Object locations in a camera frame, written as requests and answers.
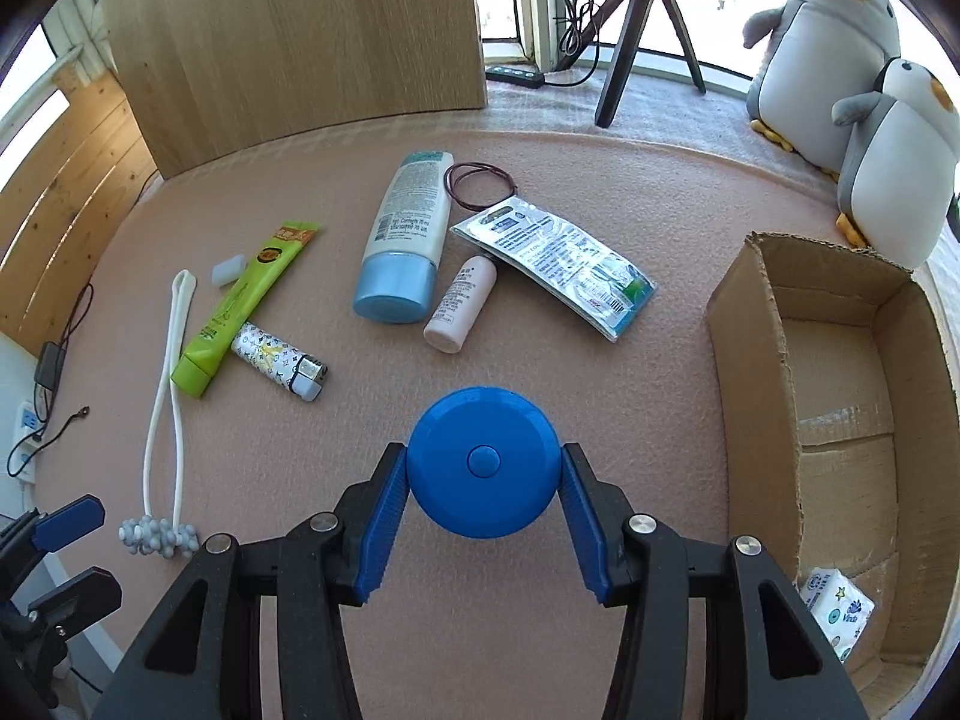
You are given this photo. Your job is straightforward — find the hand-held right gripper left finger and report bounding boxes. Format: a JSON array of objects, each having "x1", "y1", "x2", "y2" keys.
[{"x1": 90, "y1": 441, "x2": 412, "y2": 720}]

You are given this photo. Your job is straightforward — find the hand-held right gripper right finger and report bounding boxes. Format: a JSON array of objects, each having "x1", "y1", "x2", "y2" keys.
[{"x1": 559, "y1": 441, "x2": 871, "y2": 720}]

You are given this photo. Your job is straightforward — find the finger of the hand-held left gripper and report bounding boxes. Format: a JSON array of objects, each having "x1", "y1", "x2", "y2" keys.
[
  {"x1": 0, "y1": 495, "x2": 106, "y2": 605},
  {"x1": 0, "y1": 568, "x2": 122, "y2": 706}
]

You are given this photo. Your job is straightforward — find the blue round tape measure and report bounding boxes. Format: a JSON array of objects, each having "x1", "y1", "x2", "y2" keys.
[{"x1": 407, "y1": 387, "x2": 561, "y2": 541}]

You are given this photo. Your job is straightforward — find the cardboard box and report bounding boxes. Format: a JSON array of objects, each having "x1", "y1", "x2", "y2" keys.
[{"x1": 705, "y1": 232, "x2": 960, "y2": 713}]

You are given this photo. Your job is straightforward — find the white lotion tube blue cap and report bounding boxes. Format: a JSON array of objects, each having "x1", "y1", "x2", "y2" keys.
[{"x1": 352, "y1": 151, "x2": 455, "y2": 325}]

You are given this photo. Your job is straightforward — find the black power adapter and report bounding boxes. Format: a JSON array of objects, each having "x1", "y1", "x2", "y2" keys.
[{"x1": 36, "y1": 343, "x2": 67, "y2": 391}]

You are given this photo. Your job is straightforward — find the white patterned lighter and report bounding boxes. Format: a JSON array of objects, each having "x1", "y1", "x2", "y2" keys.
[{"x1": 230, "y1": 322, "x2": 329, "y2": 402}]

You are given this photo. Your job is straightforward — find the small pink bottle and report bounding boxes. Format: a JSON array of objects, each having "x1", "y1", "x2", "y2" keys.
[{"x1": 423, "y1": 255, "x2": 497, "y2": 353}]

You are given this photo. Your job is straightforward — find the white tissue pack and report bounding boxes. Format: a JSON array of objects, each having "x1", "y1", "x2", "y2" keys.
[{"x1": 799, "y1": 568, "x2": 876, "y2": 665}]

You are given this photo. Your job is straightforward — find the clear plastic toothbrush packet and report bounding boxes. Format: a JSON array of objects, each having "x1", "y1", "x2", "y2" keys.
[{"x1": 448, "y1": 195, "x2": 658, "y2": 344}]

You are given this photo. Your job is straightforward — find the green tube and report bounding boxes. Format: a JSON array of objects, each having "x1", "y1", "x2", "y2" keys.
[{"x1": 171, "y1": 220, "x2": 319, "y2": 399}]

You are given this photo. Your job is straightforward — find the wooden slat panel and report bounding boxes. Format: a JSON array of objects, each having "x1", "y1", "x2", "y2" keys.
[{"x1": 0, "y1": 71, "x2": 158, "y2": 357}]

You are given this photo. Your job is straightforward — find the black power strip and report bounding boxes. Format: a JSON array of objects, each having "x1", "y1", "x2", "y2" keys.
[{"x1": 484, "y1": 64, "x2": 546, "y2": 87}]

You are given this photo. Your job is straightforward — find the small penguin plush toy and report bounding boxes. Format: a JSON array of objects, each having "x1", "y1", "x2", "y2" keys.
[{"x1": 831, "y1": 56, "x2": 960, "y2": 271}]

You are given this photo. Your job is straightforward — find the light wooden board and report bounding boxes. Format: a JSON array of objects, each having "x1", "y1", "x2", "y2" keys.
[{"x1": 97, "y1": 0, "x2": 488, "y2": 181}]

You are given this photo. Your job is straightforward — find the black tripod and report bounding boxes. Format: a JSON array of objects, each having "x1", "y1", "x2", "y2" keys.
[{"x1": 594, "y1": 0, "x2": 707, "y2": 128}]

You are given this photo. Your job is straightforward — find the large penguin plush toy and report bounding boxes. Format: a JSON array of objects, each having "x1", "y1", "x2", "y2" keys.
[{"x1": 742, "y1": 0, "x2": 901, "y2": 181}]

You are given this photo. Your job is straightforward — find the white cord beaded massager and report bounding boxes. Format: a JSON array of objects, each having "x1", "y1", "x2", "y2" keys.
[{"x1": 118, "y1": 268, "x2": 200, "y2": 559}]

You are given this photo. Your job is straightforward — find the brown hair ties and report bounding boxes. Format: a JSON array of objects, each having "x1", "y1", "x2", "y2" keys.
[{"x1": 445, "y1": 162, "x2": 520, "y2": 212}]

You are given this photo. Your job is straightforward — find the black cable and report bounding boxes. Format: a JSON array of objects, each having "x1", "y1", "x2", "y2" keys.
[{"x1": 544, "y1": 0, "x2": 623, "y2": 87}]

